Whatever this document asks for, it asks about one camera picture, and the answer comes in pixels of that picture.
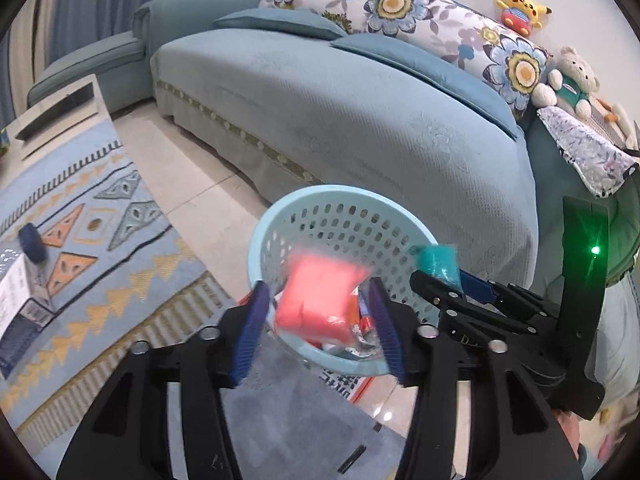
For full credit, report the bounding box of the white teddy bear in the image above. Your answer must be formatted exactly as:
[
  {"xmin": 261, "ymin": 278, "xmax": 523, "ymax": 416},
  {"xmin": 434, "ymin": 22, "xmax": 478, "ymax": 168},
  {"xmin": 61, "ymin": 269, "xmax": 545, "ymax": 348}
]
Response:
[{"xmin": 531, "ymin": 46, "xmax": 602, "ymax": 121}]

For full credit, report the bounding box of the small blue pillow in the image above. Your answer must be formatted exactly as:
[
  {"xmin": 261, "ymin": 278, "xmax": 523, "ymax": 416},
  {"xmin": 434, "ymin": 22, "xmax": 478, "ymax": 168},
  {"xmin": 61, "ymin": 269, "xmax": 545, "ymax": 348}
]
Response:
[{"xmin": 212, "ymin": 7, "xmax": 348, "ymax": 41}]

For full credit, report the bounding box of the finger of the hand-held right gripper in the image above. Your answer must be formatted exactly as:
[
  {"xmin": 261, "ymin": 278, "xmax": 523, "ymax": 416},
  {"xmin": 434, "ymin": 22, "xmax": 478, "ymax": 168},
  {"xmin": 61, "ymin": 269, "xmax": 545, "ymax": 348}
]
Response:
[
  {"xmin": 459, "ymin": 270, "xmax": 556, "ymax": 321},
  {"xmin": 410, "ymin": 271, "xmax": 493, "ymax": 341}
]

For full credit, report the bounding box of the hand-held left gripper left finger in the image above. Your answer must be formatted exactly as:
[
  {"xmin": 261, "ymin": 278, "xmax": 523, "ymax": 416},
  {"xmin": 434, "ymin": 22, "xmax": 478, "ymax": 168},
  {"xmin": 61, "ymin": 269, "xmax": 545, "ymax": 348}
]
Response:
[{"xmin": 56, "ymin": 281, "xmax": 272, "ymax": 480}]

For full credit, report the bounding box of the blue patterned rug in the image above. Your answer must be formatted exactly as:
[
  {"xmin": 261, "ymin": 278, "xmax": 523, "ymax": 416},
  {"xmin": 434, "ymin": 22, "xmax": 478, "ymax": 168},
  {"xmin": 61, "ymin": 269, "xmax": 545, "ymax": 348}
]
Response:
[{"xmin": 0, "ymin": 120, "xmax": 416, "ymax": 480}]

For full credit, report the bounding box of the white and navy carton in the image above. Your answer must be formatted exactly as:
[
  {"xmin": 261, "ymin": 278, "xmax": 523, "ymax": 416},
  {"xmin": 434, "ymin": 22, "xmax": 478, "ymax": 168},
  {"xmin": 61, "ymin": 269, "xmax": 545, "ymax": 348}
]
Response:
[{"xmin": 0, "ymin": 255, "xmax": 57, "ymax": 381}]

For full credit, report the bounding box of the person's right hand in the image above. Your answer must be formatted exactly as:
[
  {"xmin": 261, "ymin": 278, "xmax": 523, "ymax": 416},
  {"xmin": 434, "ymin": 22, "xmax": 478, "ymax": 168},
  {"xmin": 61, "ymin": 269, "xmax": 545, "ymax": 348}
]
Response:
[{"xmin": 552, "ymin": 407, "xmax": 583, "ymax": 461}]

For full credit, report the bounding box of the floral armrest cloth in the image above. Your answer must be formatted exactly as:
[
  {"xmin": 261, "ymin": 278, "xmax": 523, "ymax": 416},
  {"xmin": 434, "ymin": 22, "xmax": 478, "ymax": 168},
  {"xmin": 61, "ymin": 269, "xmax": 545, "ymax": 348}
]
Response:
[{"xmin": 536, "ymin": 105, "xmax": 640, "ymax": 199}]

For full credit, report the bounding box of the floral cushion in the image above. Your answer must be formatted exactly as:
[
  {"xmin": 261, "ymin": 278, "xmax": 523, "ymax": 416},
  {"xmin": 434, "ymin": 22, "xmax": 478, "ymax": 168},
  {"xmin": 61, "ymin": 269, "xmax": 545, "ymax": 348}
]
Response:
[{"xmin": 259, "ymin": 0, "xmax": 553, "ymax": 123}]

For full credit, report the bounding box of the orange plastic bag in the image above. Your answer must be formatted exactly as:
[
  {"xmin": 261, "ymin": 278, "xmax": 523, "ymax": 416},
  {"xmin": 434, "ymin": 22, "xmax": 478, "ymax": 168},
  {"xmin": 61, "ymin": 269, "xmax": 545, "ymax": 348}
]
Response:
[{"xmin": 274, "ymin": 252, "xmax": 373, "ymax": 347}]

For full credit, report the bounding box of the crumpled silver wrapper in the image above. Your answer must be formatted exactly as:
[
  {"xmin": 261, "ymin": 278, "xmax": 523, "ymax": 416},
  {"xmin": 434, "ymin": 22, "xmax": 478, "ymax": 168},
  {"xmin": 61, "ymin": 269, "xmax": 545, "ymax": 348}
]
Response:
[{"xmin": 320, "ymin": 320, "xmax": 386, "ymax": 361}]

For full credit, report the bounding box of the blue fabric sofa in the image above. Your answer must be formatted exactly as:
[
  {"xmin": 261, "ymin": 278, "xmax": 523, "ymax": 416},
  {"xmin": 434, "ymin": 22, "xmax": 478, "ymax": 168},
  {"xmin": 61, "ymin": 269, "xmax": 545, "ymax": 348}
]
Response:
[{"xmin": 27, "ymin": 0, "xmax": 640, "ymax": 401}]

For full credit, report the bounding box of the teal wrapper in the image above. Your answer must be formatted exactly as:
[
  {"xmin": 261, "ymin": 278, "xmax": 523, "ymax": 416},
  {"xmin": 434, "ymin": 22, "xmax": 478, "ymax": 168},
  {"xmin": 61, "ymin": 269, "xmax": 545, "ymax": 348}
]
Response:
[{"xmin": 416, "ymin": 242, "xmax": 460, "ymax": 283}]

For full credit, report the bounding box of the yellow plush toy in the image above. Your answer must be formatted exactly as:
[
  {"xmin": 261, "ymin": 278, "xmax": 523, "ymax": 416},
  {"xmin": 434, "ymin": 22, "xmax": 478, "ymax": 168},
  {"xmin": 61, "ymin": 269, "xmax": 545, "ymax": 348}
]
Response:
[{"xmin": 495, "ymin": 0, "xmax": 553, "ymax": 37}]

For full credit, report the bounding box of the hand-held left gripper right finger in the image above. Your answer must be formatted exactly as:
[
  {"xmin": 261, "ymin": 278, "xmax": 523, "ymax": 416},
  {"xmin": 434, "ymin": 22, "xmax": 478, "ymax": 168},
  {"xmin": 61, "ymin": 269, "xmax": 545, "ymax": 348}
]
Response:
[{"xmin": 369, "ymin": 277, "xmax": 585, "ymax": 480}]

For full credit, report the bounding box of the white coffee table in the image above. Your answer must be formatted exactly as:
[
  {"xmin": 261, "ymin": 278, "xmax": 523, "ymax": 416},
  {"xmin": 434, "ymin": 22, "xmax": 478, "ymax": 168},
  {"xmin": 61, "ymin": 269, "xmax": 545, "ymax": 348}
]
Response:
[{"xmin": 0, "ymin": 74, "xmax": 115, "ymax": 171}]

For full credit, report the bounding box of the blue curtain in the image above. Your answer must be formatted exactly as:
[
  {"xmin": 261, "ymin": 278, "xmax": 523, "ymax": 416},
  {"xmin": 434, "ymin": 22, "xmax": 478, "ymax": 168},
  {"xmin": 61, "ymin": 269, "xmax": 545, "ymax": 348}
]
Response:
[{"xmin": 47, "ymin": 0, "xmax": 216, "ymax": 68}]

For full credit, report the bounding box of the light blue plastic basket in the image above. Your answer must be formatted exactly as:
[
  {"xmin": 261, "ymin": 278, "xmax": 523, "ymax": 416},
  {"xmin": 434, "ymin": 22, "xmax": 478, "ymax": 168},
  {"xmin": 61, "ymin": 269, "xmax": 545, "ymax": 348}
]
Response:
[{"xmin": 247, "ymin": 185, "xmax": 437, "ymax": 376}]

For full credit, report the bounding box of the white plush toy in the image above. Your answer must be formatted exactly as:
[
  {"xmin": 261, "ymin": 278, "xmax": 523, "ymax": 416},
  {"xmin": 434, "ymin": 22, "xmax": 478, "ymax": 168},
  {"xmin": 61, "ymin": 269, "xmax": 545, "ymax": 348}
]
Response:
[{"xmin": 592, "ymin": 97, "xmax": 640, "ymax": 153}]

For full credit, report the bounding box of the blue bottle cap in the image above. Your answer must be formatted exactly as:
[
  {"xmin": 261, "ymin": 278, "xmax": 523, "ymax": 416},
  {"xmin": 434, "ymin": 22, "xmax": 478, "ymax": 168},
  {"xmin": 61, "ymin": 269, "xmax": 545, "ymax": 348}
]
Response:
[{"xmin": 17, "ymin": 222, "xmax": 49, "ymax": 264}]

